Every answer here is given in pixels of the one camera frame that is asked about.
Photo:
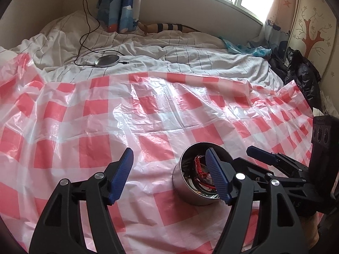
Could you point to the round grey charger disc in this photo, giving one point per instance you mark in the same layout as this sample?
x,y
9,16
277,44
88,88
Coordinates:
x,y
107,60

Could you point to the person's right forearm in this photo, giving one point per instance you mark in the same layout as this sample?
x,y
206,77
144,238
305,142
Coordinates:
x,y
308,227

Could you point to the blue plastic bag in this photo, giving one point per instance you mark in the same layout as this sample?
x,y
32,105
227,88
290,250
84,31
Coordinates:
x,y
254,50

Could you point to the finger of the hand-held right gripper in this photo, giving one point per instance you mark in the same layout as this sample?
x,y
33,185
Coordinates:
x,y
261,154
251,168

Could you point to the striped plush toy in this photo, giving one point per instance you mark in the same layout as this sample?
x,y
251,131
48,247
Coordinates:
x,y
166,27

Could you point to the black puffer jacket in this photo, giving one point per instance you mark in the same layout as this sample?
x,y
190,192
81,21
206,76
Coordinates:
x,y
302,74

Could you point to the blue printed curtain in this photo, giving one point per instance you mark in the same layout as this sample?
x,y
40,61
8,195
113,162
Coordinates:
x,y
127,5

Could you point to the round metal tin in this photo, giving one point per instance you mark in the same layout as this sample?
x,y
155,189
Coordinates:
x,y
185,187

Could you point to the crumpled white paper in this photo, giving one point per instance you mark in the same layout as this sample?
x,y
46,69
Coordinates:
x,y
327,103

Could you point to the white striped duvet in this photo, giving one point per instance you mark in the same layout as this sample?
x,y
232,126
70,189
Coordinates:
x,y
185,55

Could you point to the pink printed curtain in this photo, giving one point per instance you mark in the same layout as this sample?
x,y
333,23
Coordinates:
x,y
278,18

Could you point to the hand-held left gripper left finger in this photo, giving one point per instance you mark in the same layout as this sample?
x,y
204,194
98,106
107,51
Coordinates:
x,y
120,174

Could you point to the red white checked plastic sheet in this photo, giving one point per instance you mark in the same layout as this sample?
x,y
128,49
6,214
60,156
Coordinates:
x,y
92,127

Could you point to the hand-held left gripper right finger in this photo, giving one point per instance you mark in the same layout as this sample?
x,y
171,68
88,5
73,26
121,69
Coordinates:
x,y
217,174

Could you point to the cream wardrobe with tree print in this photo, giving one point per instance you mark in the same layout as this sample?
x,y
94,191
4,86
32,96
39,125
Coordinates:
x,y
315,31

